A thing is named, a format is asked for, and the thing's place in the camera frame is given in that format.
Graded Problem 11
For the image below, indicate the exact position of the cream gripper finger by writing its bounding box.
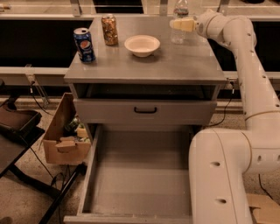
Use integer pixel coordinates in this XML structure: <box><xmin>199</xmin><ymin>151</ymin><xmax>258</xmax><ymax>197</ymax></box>
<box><xmin>170</xmin><ymin>17</ymin><xmax>196</xmax><ymax>32</ymax></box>

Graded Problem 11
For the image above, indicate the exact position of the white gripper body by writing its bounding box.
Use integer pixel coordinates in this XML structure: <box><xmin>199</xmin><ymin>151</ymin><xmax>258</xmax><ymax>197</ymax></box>
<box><xmin>195</xmin><ymin>9</ymin><xmax>229</xmax><ymax>39</ymax></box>

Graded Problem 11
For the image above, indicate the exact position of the clear plastic water bottle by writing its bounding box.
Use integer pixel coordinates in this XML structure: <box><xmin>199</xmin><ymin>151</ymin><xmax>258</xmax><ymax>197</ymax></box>
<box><xmin>171</xmin><ymin>0</ymin><xmax>189</xmax><ymax>45</ymax></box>

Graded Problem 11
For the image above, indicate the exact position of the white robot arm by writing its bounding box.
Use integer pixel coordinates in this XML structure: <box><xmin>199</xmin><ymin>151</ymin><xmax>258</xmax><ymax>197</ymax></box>
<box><xmin>170</xmin><ymin>10</ymin><xmax>280</xmax><ymax>224</ymax></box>

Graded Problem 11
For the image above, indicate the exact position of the grey drawer cabinet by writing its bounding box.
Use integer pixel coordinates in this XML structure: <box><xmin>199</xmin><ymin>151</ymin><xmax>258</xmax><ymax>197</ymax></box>
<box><xmin>65</xmin><ymin>15</ymin><xmax>225</xmax><ymax>131</ymax></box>

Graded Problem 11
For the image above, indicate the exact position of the open grey bottom drawer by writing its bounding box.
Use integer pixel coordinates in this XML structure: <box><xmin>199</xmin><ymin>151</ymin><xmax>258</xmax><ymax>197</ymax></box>
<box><xmin>64</xmin><ymin>125</ymin><xmax>193</xmax><ymax>224</ymax></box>

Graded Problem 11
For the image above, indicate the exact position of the white paper bowl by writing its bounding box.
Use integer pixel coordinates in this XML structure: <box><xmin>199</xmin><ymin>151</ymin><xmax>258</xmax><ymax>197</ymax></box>
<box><xmin>124</xmin><ymin>35</ymin><xmax>160</xmax><ymax>58</ymax></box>

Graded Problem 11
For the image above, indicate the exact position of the gold patterned can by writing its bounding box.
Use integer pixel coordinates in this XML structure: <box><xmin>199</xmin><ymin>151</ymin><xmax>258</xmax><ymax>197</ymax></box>
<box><xmin>101</xmin><ymin>14</ymin><xmax>118</xmax><ymax>46</ymax></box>

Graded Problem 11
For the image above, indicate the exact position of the blue pepsi can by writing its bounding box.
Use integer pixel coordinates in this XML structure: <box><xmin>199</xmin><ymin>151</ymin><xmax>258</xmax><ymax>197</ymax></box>
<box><xmin>73</xmin><ymin>28</ymin><xmax>95</xmax><ymax>63</ymax></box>

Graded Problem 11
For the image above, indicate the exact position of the cardboard box with items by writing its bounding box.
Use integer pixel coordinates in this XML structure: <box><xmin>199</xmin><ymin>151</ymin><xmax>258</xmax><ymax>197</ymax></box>
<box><xmin>43</xmin><ymin>93</ymin><xmax>90</xmax><ymax>165</ymax></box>

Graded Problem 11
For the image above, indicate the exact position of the black desk with stand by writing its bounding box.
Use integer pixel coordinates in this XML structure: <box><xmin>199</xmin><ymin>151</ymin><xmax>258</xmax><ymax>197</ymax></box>
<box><xmin>0</xmin><ymin>78</ymin><xmax>88</xmax><ymax>224</ymax></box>

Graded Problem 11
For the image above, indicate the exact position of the cardboard piece on floor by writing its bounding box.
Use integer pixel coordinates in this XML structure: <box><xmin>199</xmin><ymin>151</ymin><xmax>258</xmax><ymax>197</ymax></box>
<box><xmin>247</xmin><ymin>193</ymin><xmax>280</xmax><ymax>224</ymax></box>

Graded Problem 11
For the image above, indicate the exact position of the closed grey drawer black handle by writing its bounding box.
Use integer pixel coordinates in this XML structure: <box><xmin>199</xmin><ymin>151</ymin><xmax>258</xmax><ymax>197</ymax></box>
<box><xmin>73</xmin><ymin>99</ymin><xmax>217</xmax><ymax>125</ymax></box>

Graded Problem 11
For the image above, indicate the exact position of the black cable on left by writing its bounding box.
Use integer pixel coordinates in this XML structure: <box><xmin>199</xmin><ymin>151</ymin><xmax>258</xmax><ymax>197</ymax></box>
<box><xmin>28</xmin><ymin>80</ymin><xmax>54</xmax><ymax>116</ymax></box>

